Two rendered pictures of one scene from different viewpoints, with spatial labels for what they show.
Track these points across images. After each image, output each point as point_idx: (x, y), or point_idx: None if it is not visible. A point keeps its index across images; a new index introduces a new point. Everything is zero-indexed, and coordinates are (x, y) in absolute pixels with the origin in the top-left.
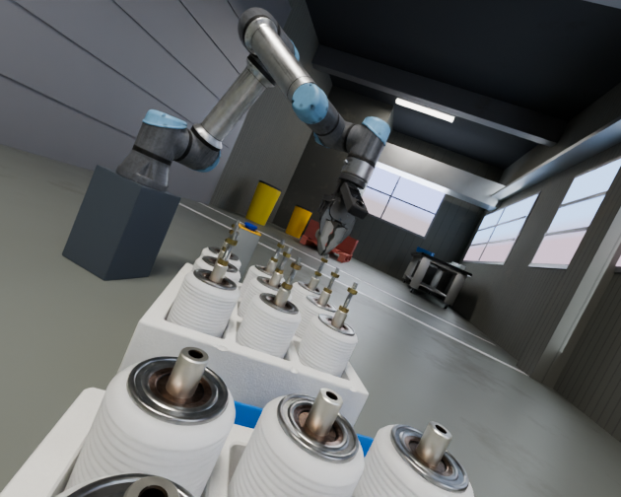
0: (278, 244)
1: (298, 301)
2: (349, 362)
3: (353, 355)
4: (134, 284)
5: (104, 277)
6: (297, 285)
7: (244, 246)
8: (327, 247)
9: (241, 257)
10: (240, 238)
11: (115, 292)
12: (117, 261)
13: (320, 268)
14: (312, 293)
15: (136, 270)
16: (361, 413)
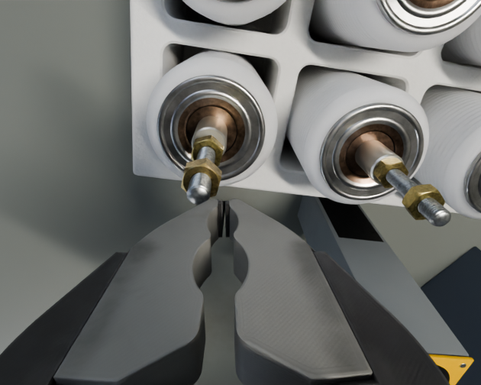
0: (442, 198)
1: (257, 75)
2: (11, 204)
3: None
4: (428, 263)
5: (479, 249)
6: (271, 120)
7: (399, 309)
8: (211, 221)
9: (379, 281)
10: (430, 325)
11: (462, 220)
12: None
13: (207, 153)
14: (222, 72)
15: (436, 291)
16: (28, 0)
